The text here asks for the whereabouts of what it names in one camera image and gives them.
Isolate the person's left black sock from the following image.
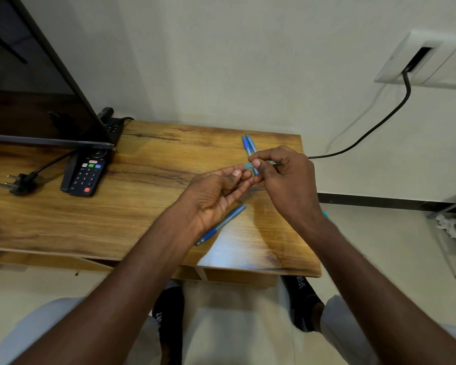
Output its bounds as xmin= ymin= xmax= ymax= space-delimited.
xmin=151 ymin=286 xmax=186 ymax=365

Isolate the person's left grey trouser leg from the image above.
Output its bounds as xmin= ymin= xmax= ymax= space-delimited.
xmin=0 ymin=296 xmax=162 ymax=365

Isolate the black wall cable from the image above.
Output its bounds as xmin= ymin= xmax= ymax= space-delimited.
xmin=308 ymin=47 xmax=432 ymax=160

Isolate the person's black sock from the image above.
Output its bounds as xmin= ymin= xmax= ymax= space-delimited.
xmin=281 ymin=275 xmax=325 ymax=333
xmin=151 ymin=286 xmax=186 ymax=365

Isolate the person's left hand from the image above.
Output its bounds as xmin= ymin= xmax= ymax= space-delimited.
xmin=167 ymin=165 xmax=265 ymax=240

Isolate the black power strip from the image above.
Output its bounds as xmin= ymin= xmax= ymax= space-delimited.
xmin=97 ymin=106 xmax=124 ymax=145

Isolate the person's grey trouser leg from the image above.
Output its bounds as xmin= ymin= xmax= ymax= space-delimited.
xmin=0 ymin=296 xmax=162 ymax=365
xmin=319 ymin=294 xmax=456 ymax=365

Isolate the black remote control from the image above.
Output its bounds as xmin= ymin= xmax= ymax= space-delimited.
xmin=60 ymin=149 xmax=113 ymax=197

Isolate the person's right black sock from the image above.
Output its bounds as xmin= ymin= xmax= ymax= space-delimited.
xmin=281 ymin=275 xmax=325 ymax=333

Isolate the white wall socket panel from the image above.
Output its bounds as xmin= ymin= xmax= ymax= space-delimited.
xmin=374 ymin=29 xmax=456 ymax=91

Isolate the person's right hand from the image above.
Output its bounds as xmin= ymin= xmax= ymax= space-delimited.
xmin=247 ymin=144 xmax=329 ymax=232

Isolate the person's right grey trouser leg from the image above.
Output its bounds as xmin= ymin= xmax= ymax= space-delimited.
xmin=319 ymin=294 xmax=456 ymax=365

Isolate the person's right forearm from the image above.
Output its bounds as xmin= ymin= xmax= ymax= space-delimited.
xmin=300 ymin=214 xmax=456 ymax=365

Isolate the person's left forearm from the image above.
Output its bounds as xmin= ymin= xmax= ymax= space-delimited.
xmin=11 ymin=212 xmax=198 ymax=365

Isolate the crumpled white tissue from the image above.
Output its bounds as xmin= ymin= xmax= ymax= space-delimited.
xmin=435 ymin=214 xmax=456 ymax=239

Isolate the black television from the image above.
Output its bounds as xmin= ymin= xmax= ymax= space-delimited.
xmin=0 ymin=0 xmax=116 ymax=150

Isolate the teal lead refill tube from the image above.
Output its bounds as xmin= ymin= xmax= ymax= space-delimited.
xmin=244 ymin=160 xmax=284 ymax=172

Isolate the black power plug with cable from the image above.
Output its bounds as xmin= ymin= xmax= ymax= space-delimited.
xmin=0 ymin=150 xmax=79 ymax=197

